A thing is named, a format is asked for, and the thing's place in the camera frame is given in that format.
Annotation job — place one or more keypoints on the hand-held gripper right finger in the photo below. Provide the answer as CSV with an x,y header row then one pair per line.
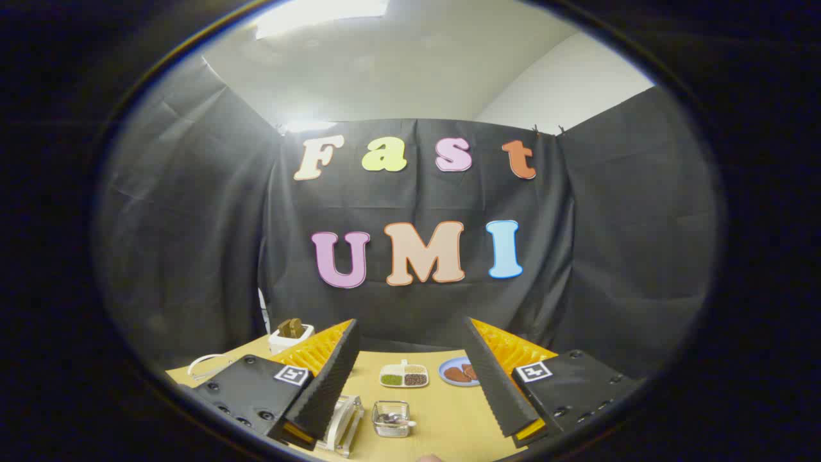
x,y
497,385

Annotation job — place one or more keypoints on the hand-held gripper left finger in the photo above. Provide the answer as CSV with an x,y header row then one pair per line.
x,y
327,378

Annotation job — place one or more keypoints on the white plate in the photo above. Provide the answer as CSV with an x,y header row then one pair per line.
x,y
338,420

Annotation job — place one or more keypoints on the clear dish rack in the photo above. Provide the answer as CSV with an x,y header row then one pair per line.
x,y
353,428

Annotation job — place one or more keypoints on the metal spoon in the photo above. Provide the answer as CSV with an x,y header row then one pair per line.
x,y
389,418

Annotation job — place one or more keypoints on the blue plate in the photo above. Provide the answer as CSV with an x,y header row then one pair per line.
x,y
449,367

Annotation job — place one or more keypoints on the white divided dish with beans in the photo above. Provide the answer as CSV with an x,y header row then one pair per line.
x,y
404,375

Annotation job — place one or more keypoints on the brown food slice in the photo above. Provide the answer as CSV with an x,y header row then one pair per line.
x,y
471,370
456,375

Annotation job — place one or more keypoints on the white square container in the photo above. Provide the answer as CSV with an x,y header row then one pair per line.
x,y
282,342

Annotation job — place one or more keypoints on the brown food piece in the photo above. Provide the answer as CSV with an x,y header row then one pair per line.
x,y
290,328

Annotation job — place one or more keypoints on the black backdrop cloth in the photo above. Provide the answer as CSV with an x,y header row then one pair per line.
x,y
417,301

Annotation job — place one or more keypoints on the ceiling light panel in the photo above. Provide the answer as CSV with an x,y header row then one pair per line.
x,y
321,14

